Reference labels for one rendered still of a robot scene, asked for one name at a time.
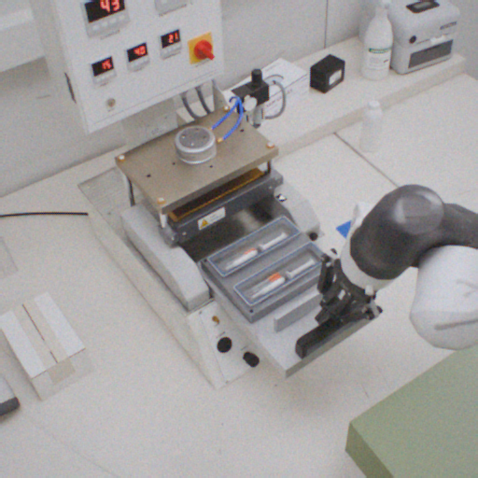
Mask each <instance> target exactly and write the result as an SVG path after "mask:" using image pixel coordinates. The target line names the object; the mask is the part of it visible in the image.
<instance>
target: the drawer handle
mask: <svg viewBox="0 0 478 478"><path fill-rule="evenodd" d="M364 305H365V303H362V302H352V303H351V304H350V305H349V306H348V307H347V310H348V311H351V310H355V308H358V307H361V306H364ZM347 323H349V322H347ZM347 323H342V321H341V320H340V317H338V318H336V319H335V320H330V319H327V320H326V321H324V322H322V323H321V324H319V325H318V326H316V327H315V328H313V329H312V330H310V331H309V332H307V333H305V334H304V335H303V336H302V337H300V338H299V339H298V340H297V343H296V346H294V352H296V354H297V355H298V356H299V357H300V358H301V359H303V358H305V357H306V353H307V350H309V349H310V348H312V346H313V345H316V344H318V343H319V342H321V341H322V340H324V339H325V338H327V337H328V336H330V335H331V334H333V333H335V332H336V331H338V330H339V329H340V328H341V327H342V326H344V325H346V324H347Z"/></svg>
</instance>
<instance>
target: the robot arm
mask: <svg viewBox="0 0 478 478"><path fill-rule="evenodd" d="M345 240H346V242H345V243H344V246H343V249H342V251H341V254H340V257H338V255H337V250H336V248H334V247H332V248H331V249H329V250H328V251H326V253H324V254H323V255H321V262H322V266H321V272H320V276H319V280H318V285H317V291H318V292H319V293H320V294H323V298H322V301H321V302H320V303H319V305H320V306H321V307H322V308H321V311H320V312H319V313H318V314H317V316H316V317H314V319H315V320H316V321H317V323H318V324H321V323H322V322H324V321H326V320H327V319H330V320H335V319H336V318H338V317H340V320H341V321H342V323H347V322H351V321H355V320H359V319H363V318H365V319H368V320H372V319H374V318H376V317H377V316H379V315H381V314H382V313H383V308H382V307H381V306H380V305H376V303H375V301H374V300H375V299H376V297H377V292H378V291H379V289H381V288H386V287H387V286H388V285H390V284H392V283H393V282H394V281H395V280H396V279H397V278H398V277H400V276H401V275H402V274H403V273H404V272H405V270H406V269H408V268H409V267H415V268H418V271H417V280H416V288H415V298H414V302H413V305H412V306H411V309H410V313H409V316H408V318H409V320H410V322H411V323H413V325H414V327H415V331H416V332H417V334H418V335H419V336H420V337H421V338H423V339H424V340H425V341H426V342H428V343H429V344H432V345H433V346H434V347H440V348H446V350H453V351H458V350H463V348H468V347H473V346H475V345H477V344H478V214H477V212H475V211H472V210H470V209H468V208H466V207H464V206H461V205H459V204H449V203H444V202H443V200H442V199H441V198H440V196H439V195H438V193H437V192H436V191H435V190H433V189H430V188H429V187H426V186H422V185H418V184H406V185H402V186H400V187H398V188H396V189H394V190H391V191H390V192H388V193H386V195H384V196H383V197H382V198H381V200H380V201H379V202H378V203H377V204H369V203H364V202H358V203H357V204H356V206H355V208H354V215H352V219H351V223H350V228H349V231H348V234H347V236H346V238H345ZM335 275H336V279H335V281H334V278H335ZM332 282H334V283H332ZM343 290H344V293H345V295H344V296H343V297H342V299H340V298H339V297H338V296H339V295H341V294H340V293H341V292H342V291H343ZM336 297H337V298H336ZM354 301H356V302H362V303H365V305H364V306H361V307H358V308H355V310H351V311H348V310H347V307H348V306H349V305H350V304H351V303H352V302H354Z"/></svg>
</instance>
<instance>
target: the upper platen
mask: <svg viewBox="0 0 478 478"><path fill-rule="evenodd" d="M262 177H264V172H263V171H261V169H260V168H259V167H255V168H253V169H251V170H249V171H247V172H245V173H243V174H241V175H240V176H239V177H237V178H235V179H233V180H231V181H229V182H227V183H225V184H223V185H221V186H219V187H216V188H214V189H212V190H210V191H209V192H207V193H205V194H203V196H201V197H198V198H196V199H194V200H192V201H190V202H188V203H186V204H183V205H182V206H179V207H178V208H176V209H174V210H172V211H170V212H168V217H169V221H170V222H171V223H172V224H173V225H174V223H176V222H178V221H179V220H181V219H183V218H186V217H188V216H190V215H192V213H194V212H196V211H198V210H199V209H202V208H204V207H206V206H208V205H210V204H212V203H214V202H216V201H217V200H220V199H222V198H224V197H226V196H228V194H230V193H232V192H234V191H236V190H239V189H241V188H242V187H244V186H246V185H248V184H250V183H252V182H254V181H256V180H258V179H260V178H262Z"/></svg>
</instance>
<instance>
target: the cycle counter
mask: <svg viewBox="0 0 478 478"><path fill-rule="evenodd" d="M90 9H91V16H92V20H96V18H99V17H102V16H104V15H107V14H109V13H112V12H114V11H117V10H120V9H121V5H120V0H99V1H96V2H94V3H91V4H90Z"/></svg>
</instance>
